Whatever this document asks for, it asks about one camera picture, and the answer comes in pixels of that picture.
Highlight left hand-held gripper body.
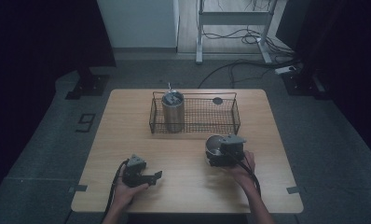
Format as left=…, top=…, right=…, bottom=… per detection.
left=121, top=153, right=147, bottom=189

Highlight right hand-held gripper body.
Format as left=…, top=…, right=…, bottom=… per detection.
left=219, top=133, right=248, bottom=168

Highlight steel mug with handle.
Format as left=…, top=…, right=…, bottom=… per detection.
left=204, top=133, right=230, bottom=168

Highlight dark wire mesh basket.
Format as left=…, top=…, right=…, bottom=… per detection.
left=148, top=91, right=241, bottom=136

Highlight steel tumbler with lid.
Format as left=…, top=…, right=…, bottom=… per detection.
left=160, top=89, right=186, bottom=134

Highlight person's left hand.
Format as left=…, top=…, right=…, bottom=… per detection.
left=113, top=173, right=151, bottom=213

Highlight person's right hand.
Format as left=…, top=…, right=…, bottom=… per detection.
left=226, top=150, right=257, bottom=191

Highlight black stand base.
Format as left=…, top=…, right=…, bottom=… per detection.
left=64, top=66, right=111, bottom=101
left=281, top=69, right=328, bottom=101

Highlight white power strip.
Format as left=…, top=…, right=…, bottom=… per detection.
left=273, top=64, right=298, bottom=76

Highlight white cabinet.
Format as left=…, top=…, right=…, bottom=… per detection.
left=97, top=0, right=180, bottom=53

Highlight dark curtain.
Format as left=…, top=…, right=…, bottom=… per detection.
left=0, top=0, right=117, bottom=200
left=276, top=0, right=371, bottom=166

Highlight long black floor cable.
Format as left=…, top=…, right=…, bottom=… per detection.
left=197, top=58, right=301, bottom=90

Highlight tangle of floor cables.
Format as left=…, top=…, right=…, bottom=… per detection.
left=201, top=26, right=297, bottom=59

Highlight white metal desk frame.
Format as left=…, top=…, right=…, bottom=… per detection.
left=195, top=0, right=280, bottom=65

